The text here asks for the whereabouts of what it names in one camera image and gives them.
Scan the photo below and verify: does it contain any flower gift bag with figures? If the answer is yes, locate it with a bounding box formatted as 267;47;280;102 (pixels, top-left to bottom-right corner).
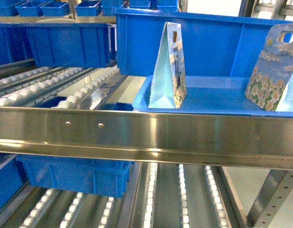
148;22;187;109

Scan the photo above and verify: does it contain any blue plastic tray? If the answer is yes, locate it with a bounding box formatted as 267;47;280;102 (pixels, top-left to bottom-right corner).
132;76;293;118

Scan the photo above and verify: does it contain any blue crate lower shelf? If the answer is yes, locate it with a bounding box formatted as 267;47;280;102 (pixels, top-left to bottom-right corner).
16;154;133;198

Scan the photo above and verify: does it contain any blue crate shelf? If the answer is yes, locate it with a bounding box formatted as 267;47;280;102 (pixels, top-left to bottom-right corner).
16;154;133;198
0;22;116;68

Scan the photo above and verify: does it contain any large blue crate behind tray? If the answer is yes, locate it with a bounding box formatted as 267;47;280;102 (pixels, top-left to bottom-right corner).
114;9;282;77

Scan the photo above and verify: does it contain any blue crate left upper shelf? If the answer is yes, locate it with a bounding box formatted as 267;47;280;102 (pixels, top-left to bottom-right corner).
0;22;116;68

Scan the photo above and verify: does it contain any stainless steel shelf rail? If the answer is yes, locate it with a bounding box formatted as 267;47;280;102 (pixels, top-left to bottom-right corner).
0;107;293;170

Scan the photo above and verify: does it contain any perforated steel rack post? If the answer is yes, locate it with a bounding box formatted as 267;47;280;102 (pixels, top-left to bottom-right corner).
247;169;293;228

